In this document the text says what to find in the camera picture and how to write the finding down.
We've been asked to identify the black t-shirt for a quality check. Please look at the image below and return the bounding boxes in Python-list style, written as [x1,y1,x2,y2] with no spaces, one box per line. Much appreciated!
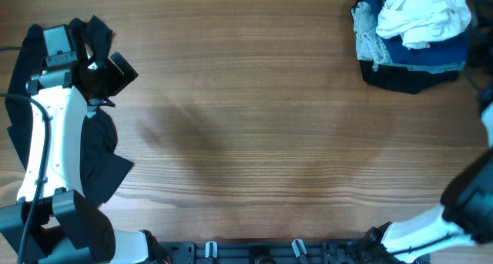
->
[5,24,133,206]

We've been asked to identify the white printed t-shirt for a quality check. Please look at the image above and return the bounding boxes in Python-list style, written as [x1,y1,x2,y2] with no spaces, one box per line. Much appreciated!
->
[376,0,471,50]

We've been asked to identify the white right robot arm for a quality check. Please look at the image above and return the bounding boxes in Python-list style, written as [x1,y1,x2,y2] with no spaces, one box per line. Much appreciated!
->
[357,86,492,263]

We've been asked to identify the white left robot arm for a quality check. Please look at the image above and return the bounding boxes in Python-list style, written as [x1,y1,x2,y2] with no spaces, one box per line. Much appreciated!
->
[1,52,169,263]

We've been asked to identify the folded blue shirt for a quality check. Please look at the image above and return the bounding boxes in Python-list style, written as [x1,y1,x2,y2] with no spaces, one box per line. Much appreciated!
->
[364,0,468,65]

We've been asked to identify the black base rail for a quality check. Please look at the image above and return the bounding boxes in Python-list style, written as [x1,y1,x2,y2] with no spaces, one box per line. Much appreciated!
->
[153,239,431,264]

